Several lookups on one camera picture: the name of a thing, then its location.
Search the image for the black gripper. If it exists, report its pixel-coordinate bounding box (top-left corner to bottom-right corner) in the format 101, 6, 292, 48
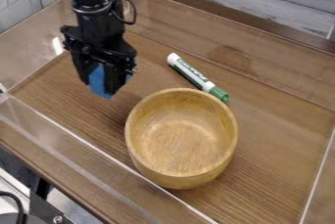
60, 2, 136, 95

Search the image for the blue rectangular block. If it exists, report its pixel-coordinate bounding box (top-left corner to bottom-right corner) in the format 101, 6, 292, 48
88, 64, 116, 99

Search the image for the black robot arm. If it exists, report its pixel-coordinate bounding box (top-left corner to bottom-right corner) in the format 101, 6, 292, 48
60, 0, 138, 99

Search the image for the brown wooden bowl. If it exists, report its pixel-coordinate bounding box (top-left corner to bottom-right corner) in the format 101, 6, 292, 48
124, 88, 238, 190

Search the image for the green white marker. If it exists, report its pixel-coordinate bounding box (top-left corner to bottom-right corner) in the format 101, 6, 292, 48
166, 53, 230, 103

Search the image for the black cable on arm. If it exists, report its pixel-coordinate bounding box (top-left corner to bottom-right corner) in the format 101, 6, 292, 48
108, 0, 139, 26

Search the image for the black metal table bracket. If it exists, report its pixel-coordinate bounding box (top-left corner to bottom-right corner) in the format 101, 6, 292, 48
28, 198, 73, 224

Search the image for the black cable under table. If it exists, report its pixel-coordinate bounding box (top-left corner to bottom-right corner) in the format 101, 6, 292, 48
0, 191, 26, 224

